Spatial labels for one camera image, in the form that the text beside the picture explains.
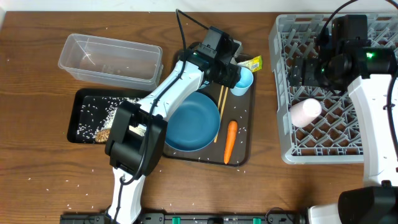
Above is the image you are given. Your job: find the light blue cup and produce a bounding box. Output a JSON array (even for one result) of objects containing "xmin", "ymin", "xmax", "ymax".
[{"xmin": 231, "ymin": 67, "xmax": 254, "ymax": 96}]

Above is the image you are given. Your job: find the pink cup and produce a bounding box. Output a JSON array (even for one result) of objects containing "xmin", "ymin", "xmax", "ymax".
[{"xmin": 289, "ymin": 98, "xmax": 322, "ymax": 128}]

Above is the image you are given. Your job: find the large dark blue plate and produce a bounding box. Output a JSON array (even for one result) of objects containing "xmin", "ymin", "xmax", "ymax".
[{"xmin": 165, "ymin": 92, "xmax": 221, "ymax": 152}]

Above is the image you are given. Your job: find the white rice pile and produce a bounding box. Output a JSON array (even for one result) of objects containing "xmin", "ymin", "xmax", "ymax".
[{"xmin": 75, "ymin": 96, "xmax": 140, "ymax": 144}]

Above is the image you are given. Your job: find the brown food scrap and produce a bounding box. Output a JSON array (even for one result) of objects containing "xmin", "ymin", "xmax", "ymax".
[{"xmin": 95, "ymin": 129, "xmax": 110, "ymax": 143}]

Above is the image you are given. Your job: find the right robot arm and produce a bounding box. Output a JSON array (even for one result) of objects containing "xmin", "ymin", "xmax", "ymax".
[{"xmin": 289, "ymin": 14, "xmax": 397, "ymax": 223}]

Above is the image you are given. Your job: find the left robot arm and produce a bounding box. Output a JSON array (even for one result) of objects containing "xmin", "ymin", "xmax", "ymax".
[{"xmin": 105, "ymin": 44, "xmax": 243, "ymax": 223}]

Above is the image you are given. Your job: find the grey dishwasher rack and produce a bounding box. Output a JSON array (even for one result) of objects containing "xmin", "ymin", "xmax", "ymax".
[{"xmin": 268, "ymin": 13, "xmax": 398, "ymax": 165}]

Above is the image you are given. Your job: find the wooden chopstick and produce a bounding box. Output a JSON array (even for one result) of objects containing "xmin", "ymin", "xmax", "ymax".
[
  {"xmin": 213, "ymin": 86, "xmax": 229, "ymax": 144},
  {"xmin": 217, "ymin": 85, "xmax": 224, "ymax": 110}
]

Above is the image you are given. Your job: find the yellow green snack wrapper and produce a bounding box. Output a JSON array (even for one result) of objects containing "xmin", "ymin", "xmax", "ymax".
[{"xmin": 238, "ymin": 55, "xmax": 262, "ymax": 73}]

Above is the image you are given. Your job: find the orange carrot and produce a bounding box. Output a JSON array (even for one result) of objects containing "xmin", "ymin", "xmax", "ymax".
[{"xmin": 223, "ymin": 120, "xmax": 238, "ymax": 164}]

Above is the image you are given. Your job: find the brown serving tray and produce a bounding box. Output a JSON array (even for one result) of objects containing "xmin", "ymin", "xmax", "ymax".
[{"xmin": 163, "ymin": 82, "xmax": 255, "ymax": 167}]

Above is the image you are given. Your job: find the clear plastic bin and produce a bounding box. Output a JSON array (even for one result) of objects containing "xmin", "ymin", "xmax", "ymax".
[{"xmin": 58, "ymin": 34, "xmax": 163, "ymax": 91}]

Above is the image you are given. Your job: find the black tray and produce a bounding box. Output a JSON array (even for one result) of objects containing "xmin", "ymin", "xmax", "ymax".
[{"xmin": 67, "ymin": 88, "xmax": 149, "ymax": 144}]

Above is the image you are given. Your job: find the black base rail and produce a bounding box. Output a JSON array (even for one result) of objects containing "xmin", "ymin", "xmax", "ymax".
[{"xmin": 59, "ymin": 208, "xmax": 309, "ymax": 224}]

